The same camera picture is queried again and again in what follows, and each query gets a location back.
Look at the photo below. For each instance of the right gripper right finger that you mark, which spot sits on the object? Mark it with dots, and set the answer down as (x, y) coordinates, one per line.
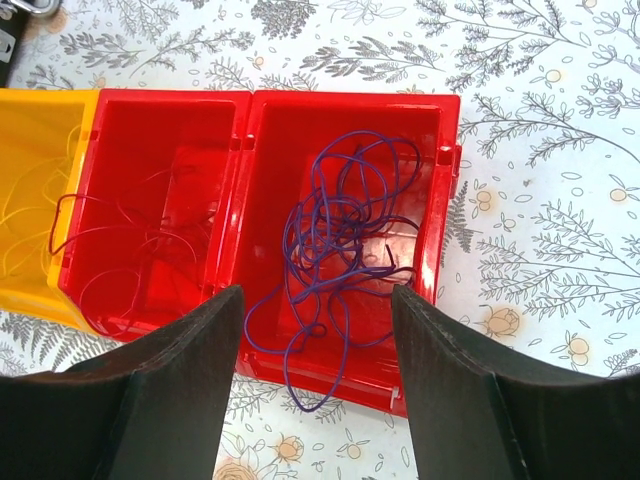
(480, 410)

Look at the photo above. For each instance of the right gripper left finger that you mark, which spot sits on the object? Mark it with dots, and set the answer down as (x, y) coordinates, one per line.
(150, 409)

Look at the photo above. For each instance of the red plastic bin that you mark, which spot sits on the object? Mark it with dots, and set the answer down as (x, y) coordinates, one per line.
(337, 199)
(150, 209)

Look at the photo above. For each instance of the yellow plastic bin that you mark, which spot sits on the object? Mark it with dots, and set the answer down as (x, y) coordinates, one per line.
(44, 138)

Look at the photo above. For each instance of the black poker chip case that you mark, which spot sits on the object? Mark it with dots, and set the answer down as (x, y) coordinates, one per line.
(15, 15)

